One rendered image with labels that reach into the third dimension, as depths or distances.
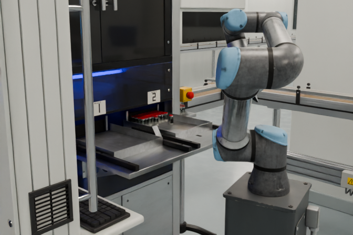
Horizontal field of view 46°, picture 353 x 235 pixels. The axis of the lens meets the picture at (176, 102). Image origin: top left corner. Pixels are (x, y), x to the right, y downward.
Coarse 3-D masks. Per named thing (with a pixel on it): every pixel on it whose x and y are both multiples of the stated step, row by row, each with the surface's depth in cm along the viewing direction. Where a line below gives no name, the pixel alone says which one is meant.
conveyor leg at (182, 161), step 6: (180, 162) 251; (180, 168) 252; (180, 174) 253; (180, 180) 254; (180, 186) 255; (180, 192) 255; (180, 198) 256; (180, 204) 257; (180, 210) 258; (180, 216) 259; (180, 222) 260
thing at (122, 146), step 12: (108, 132) 193; (120, 132) 192; (132, 132) 186; (144, 132) 181; (84, 144) 168; (96, 144) 175; (108, 144) 175; (120, 144) 175; (132, 144) 175; (144, 144) 167; (156, 144) 172; (120, 156) 158
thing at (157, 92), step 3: (156, 90) 205; (159, 90) 206; (150, 93) 202; (156, 93) 205; (159, 93) 207; (150, 96) 202; (153, 96) 204; (156, 96) 205; (159, 96) 207; (150, 99) 203; (153, 99) 204; (156, 99) 206; (159, 99) 207; (150, 102) 203; (153, 102) 205
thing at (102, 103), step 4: (104, 100) 182; (96, 104) 179; (100, 104) 180; (104, 104) 182; (96, 108) 179; (100, 108) 181; (104, 108) 182; (96, 112) 179; (100, 112) 181; (104, 112) 183
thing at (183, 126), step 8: (168, 112) 218; (168, 120) 215; (176, 120) 214; (184, 120) 210; (192, 120) 207; (200, 120) 203; (144, 128) 193; (160, 128) 200; (168, 128) 200; (176, 128) 200; (184, 128) 200; (192, 128) 188; (200, 128) 193; (208, 128) 197; (176, 136) 181; (184, 136) 185
